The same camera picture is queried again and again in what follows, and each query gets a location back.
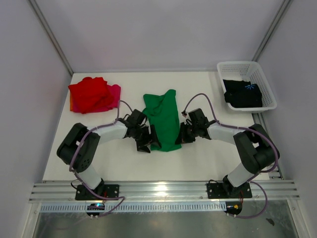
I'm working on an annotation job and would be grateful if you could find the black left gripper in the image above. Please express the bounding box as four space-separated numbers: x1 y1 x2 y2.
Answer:
132 124 160 153

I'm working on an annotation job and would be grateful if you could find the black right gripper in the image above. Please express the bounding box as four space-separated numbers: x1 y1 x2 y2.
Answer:
176 121 199 145

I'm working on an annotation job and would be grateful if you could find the green t shirt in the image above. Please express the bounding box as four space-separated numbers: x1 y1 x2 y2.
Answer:
143 89 181 152

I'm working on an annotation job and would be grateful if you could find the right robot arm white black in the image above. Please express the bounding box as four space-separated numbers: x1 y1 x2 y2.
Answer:
175 109 280 198

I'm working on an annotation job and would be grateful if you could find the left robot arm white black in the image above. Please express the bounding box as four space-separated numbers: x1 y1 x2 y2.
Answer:
56 110 161 200

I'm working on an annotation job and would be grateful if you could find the black t shirt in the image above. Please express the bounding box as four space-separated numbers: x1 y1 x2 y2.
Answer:
223 80 263 108

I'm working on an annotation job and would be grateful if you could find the red folded t shirt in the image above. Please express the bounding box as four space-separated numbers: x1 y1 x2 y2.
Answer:
68 77 113 114

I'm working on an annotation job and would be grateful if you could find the left black controller board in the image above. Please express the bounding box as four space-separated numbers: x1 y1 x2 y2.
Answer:
86 202 105 217

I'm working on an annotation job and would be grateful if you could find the black controller board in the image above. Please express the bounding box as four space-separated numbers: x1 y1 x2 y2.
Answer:
86 202 105 217
224 203 243 216

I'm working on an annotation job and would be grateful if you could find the right black controller board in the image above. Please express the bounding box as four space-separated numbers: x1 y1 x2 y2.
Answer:
224 203 243 216

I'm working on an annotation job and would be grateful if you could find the orange folded t shirt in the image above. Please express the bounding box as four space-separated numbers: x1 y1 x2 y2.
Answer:
69 94 73 112

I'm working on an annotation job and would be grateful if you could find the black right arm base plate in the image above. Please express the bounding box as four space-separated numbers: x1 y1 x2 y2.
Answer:
206 180 253 199

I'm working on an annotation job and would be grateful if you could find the grey slotted cable duct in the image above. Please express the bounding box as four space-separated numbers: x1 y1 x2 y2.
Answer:
39 201 226 213

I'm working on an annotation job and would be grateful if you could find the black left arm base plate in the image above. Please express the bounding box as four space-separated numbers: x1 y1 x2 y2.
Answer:
75 184 119 201

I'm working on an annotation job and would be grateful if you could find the aluminium mounting rail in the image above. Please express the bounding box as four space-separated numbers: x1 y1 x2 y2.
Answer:
29 179 300 203

